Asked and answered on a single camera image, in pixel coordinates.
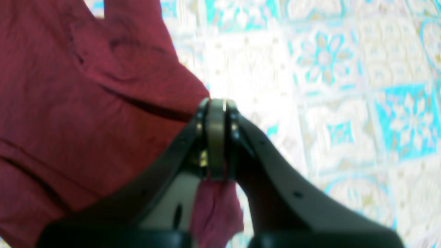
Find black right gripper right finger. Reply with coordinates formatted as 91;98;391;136
226;100;403;248

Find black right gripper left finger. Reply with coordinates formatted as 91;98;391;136
36;99;226;248

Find maroon t-shirt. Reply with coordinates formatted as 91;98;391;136
0;0;245;248

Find patterned tablecloth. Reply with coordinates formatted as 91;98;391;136
83;0;441;248

